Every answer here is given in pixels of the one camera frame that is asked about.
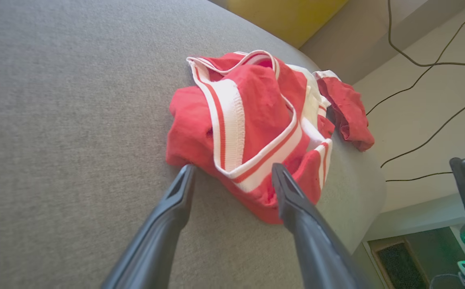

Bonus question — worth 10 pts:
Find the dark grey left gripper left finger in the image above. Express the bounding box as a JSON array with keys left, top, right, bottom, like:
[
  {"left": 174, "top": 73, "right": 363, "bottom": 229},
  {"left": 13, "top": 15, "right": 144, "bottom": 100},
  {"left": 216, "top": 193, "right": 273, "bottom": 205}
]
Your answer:
[{"left": 101, "top": 164, "right": 197, "bottom": 289}]

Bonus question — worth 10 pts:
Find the yellow sofa cushion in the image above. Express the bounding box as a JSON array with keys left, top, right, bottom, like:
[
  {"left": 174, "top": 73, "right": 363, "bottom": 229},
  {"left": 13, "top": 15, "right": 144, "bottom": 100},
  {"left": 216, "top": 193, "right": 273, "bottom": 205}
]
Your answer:
[{"left": 226, "top": 0, "right": 349, "bottom": 49}]

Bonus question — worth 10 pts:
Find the long black floor cable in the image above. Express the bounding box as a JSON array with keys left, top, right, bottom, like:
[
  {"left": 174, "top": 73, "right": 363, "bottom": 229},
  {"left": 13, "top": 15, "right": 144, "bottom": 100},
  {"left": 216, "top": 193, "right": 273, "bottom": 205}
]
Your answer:
[
  {"left": 386, "top": 169, "right": 465, "bottom": 182},
  {"left": 380, "top": 92, "right": 465, "bottom": 168},
  {"left": 366, "top": 0, "right": 465, "bottom": 116},
  {"left": 387, "top": 0, "right": 465, "bottom": 69}
]

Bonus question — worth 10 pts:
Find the brown framed black grille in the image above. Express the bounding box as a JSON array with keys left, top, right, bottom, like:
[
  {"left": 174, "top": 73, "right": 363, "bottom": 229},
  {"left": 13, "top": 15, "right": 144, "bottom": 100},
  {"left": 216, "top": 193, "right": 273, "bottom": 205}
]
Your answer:
[{"left": 368, "top": 238, "right": 432, "bottom": 289}]

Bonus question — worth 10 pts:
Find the grey fabric sofa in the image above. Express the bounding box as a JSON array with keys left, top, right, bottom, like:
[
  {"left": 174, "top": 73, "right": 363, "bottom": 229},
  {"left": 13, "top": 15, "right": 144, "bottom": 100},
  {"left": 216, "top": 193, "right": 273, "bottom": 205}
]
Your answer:
[{"left": 0, "top": 0, "right": 386, "bottom": 289}]

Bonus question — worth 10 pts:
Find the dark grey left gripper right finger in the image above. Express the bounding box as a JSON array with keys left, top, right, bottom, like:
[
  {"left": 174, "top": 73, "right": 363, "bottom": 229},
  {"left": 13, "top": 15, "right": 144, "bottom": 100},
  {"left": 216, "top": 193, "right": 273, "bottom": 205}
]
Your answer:
[{"left": 271, "top": 163, "right": 367, "bottom": 289}]

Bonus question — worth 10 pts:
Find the red jersey with striped trim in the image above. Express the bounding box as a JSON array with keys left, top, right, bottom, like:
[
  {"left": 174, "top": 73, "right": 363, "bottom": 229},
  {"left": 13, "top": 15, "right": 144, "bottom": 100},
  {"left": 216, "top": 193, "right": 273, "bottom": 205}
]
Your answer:
[{"left": 165, "top": 50, "right": 375, "bottom": 224}]

